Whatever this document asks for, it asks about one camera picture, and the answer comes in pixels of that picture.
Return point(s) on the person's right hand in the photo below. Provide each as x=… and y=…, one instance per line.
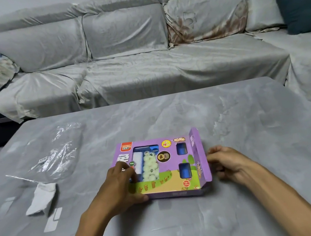
x=232, y=163

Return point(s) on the person's left hand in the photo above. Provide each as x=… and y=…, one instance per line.
x=115, y=192

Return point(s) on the person's left thumb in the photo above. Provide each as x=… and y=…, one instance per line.
x=138, y=199

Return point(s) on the person's right thumb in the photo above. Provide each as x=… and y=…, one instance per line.
x=222, y=174

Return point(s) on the purple toy game box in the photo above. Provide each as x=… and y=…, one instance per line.
x=170, y=178

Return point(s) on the person's right forearm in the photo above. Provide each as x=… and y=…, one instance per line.
x=287, y=201

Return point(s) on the cluster of white game pieces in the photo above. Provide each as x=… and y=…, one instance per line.
x=149, y=167

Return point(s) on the blue plastic game part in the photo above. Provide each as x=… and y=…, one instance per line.
x=181, y=148
x=185, y=171

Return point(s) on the clear plastic bag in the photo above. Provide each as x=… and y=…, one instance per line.
x=53, y=155

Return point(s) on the crumpled white paper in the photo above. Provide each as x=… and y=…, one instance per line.
x=42, y=197

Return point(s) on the grey covered sofa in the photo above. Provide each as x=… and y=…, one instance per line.
x=165, y=68

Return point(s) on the grey floral sofa back cushion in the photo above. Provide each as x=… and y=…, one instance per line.
x=206, y=17

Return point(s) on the plain grey sofa back cushion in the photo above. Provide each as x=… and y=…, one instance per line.
x=261, y=7
x=42, y=45
x=126, y=31

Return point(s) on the dark teal throw pillow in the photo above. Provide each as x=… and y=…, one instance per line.
x=302, y=9

